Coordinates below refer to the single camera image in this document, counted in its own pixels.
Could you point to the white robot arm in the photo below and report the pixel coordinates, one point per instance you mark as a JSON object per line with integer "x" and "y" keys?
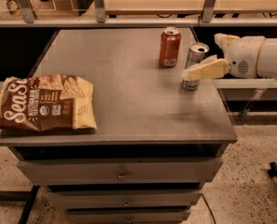
{"x": 266, "y": 65}

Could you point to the silver blue redbull can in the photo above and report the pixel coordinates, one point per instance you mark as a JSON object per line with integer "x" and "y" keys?
{"x": 196, "y": 53}

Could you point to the brown multigrain chips bag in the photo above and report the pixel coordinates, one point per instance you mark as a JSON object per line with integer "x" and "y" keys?
{"x": 46, "y": 103}

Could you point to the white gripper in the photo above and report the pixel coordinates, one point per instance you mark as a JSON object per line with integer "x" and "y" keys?
{"x": 244, "y": 56}

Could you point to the red soda can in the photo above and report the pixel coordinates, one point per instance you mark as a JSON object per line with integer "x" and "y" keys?
{"x": 169, "y": 47}

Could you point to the middle grey drawer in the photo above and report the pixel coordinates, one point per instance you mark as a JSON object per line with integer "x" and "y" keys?
{"x": 124, "y": 198}

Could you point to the snack package on shelf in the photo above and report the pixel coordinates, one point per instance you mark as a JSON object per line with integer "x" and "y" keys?
{"x": 14, "y": 8}

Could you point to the grey drawer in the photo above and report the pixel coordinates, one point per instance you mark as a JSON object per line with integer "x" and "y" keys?
{"x": 128, "y": 216}
{"x": 124, "y": 198}
{"x": 120, "y": 171}

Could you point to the wooden shelf with metal brackets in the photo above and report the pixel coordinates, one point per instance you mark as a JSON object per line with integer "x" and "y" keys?
{"x": 144, "y": 13}

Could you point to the grey drawer cabinet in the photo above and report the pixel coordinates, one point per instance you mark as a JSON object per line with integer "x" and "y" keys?
{"x": 141, "y": 109}

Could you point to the bottom grey drawer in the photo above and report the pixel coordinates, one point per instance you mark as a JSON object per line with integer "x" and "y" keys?
{"x": 128, "y": 216}

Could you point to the black floor stand bar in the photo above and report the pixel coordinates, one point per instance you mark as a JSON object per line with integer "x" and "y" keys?
{"x": 21, "y": 196}

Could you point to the top grey drawer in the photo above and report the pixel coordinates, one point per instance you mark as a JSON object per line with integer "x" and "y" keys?
{"x": 120, "y": 171}

